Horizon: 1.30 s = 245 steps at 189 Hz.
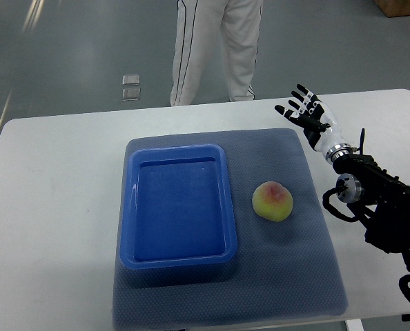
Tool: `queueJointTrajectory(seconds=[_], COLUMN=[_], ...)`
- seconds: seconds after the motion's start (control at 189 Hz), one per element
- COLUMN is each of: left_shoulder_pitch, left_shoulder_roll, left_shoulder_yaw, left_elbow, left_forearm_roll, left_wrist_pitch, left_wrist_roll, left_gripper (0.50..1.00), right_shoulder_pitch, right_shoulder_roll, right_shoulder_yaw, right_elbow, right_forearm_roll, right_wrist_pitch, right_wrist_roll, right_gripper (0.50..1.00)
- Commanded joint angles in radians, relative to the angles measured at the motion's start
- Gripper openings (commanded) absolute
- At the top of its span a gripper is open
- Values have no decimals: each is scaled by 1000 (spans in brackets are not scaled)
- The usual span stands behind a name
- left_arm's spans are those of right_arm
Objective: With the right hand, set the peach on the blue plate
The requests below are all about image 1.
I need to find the white table leg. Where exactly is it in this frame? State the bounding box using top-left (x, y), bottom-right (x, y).
top-left (345, 319), bottom-right (364, 331)

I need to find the lower metal floor plate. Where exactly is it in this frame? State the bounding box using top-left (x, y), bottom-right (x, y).
top-left (122, 88), bottom-right (141, 101)

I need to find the person in white trousers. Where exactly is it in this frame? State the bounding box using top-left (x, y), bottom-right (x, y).
top-left (169, 0), bottom-right (264, 107)

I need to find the blue plastic tray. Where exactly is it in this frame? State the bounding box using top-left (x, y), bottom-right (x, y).
top-left (119, 144), bottom-right (237, 270)

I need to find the upper metal floor plate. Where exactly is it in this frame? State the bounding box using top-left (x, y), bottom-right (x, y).
top-left (122, 74), bottom-right (140, 86)

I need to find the metal floor plate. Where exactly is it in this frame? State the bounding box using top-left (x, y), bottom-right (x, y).
top-left (122, 74), bottom-right (140, 86)
top-left (122, 88), bottom-right (141, 101)

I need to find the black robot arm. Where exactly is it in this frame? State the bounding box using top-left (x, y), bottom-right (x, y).
top-left (322, 143), bottom-right (410, 321)

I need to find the yellow-green peach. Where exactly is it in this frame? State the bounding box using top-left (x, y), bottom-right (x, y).
top-left (252, 181), bottom-right (293, 222)

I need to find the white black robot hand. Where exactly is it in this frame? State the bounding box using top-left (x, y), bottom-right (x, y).
top-left (275, 84), bottom-right (352, 164)

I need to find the brown cardboard box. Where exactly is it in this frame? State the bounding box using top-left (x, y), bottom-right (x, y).
top-left (374, 0), bottom-right (410, 18)

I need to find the grey-blue textured mat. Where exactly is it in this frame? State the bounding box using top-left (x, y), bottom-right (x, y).
top-left (113, 129), bottom-right (348, 330)

